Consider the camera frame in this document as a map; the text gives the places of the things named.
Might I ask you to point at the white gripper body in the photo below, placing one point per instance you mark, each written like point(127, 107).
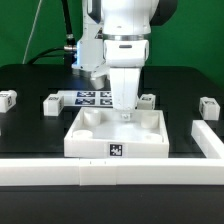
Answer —
point(125, 60)

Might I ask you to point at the white square table top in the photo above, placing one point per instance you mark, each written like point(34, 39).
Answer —
point(103, 133)

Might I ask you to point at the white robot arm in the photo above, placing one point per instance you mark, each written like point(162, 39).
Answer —
point(119, 20)

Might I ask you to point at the white fiducial marker sheet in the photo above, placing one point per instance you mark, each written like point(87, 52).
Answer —
point(87, 98)

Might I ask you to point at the white front fence wall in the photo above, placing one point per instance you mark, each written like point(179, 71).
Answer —
point(64, 171)

